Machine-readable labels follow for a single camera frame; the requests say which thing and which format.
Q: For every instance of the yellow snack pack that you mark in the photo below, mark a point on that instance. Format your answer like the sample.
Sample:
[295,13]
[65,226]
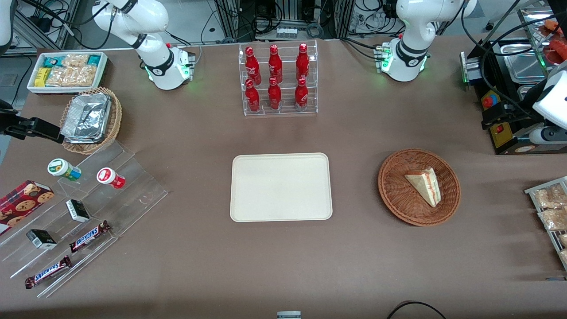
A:
[42,77]

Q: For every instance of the oval light wicker basket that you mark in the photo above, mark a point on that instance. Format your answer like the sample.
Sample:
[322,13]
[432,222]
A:
[116,119]

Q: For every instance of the red lid snack cup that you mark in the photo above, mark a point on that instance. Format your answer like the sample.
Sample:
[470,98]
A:
[108,177]

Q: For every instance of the round brown wicker basket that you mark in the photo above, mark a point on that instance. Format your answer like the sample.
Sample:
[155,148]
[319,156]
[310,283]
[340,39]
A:
[398,199]

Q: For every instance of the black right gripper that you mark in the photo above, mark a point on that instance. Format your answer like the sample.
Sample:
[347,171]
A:
[9,124]

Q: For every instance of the steel warmer pan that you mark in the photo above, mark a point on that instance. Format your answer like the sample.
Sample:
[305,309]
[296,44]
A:
[522,66]
[525,91]

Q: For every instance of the black food warmer cabinet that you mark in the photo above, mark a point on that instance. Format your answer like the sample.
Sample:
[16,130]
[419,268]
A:
[509,153]

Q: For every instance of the red chocolate cookie box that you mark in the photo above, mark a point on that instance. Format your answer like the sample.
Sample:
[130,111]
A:
[22,206]

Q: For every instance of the small grey white device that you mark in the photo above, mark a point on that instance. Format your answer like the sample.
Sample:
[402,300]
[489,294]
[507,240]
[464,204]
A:
[289,315]

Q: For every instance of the teal snack pack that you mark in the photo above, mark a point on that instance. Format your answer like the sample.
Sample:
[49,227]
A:
[53,62]
[94,60]

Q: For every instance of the clear rice cracker bag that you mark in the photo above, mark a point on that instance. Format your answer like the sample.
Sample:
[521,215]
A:
[75,60]
[71,76]

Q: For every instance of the clear acrylic bottle rack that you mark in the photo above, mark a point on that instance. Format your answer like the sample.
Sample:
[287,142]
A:
[285,110]

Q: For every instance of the green lid snack cup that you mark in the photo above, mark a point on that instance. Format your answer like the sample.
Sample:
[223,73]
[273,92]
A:
[60,168]

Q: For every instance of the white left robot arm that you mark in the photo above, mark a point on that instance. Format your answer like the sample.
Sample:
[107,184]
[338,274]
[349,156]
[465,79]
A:
[412,53]

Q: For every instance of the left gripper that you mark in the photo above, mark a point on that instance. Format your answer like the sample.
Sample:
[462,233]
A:
[519,114]

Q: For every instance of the triangular sandwich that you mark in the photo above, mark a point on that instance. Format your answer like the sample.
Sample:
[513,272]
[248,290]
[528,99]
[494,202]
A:
[425,184]

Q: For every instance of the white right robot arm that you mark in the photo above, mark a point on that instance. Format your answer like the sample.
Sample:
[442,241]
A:
[155,53]

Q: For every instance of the aluminium foil trays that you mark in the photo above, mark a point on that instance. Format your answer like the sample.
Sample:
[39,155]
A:
[86,117]

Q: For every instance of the small black box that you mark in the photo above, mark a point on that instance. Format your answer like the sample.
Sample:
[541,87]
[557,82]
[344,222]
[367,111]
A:
[78,211]
[41,239]

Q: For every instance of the white power strip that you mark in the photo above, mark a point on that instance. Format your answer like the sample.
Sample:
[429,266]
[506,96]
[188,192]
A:
[287,32]

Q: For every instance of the red cola bottle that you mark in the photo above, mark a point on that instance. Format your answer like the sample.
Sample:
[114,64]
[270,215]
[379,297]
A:
[302,62]
[274,96]
[301,95]
[275,64]
[252,98]
[252,66]

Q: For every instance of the brown snickers bar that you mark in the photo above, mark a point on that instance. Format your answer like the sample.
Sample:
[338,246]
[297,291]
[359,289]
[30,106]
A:
[88,237]
[48,272]

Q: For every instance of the white snack bin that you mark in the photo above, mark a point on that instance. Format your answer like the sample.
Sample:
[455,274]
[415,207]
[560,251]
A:
[102,73]

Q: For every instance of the beige rectangular tray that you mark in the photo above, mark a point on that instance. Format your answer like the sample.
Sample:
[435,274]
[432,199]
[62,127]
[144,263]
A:
[281,187]

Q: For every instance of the clear acrylic step display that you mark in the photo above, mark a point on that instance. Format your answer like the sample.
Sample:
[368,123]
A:
[133,195]

